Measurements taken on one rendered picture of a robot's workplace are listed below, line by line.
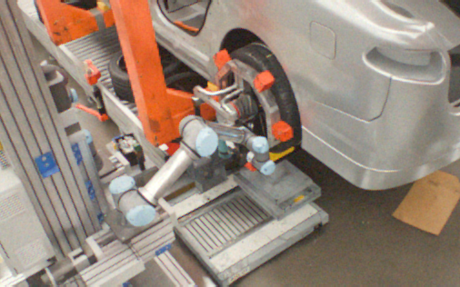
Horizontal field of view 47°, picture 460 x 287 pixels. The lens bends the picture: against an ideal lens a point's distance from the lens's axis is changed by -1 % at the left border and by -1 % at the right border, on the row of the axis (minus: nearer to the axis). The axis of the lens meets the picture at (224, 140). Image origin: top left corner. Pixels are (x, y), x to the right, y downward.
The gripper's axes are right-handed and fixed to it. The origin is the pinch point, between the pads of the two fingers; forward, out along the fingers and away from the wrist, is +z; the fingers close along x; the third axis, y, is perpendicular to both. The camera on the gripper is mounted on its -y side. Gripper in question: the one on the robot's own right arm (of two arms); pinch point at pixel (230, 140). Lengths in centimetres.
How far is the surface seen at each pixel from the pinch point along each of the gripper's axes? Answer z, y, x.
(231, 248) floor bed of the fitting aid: -6, -75, 13
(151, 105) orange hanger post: 60, 1, 17
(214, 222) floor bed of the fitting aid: 21, -77, 8
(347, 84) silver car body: -56, 48, -30
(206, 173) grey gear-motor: 39, -51, -2
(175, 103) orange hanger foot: 62, -6, 0
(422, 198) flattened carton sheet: -48, -82, -113
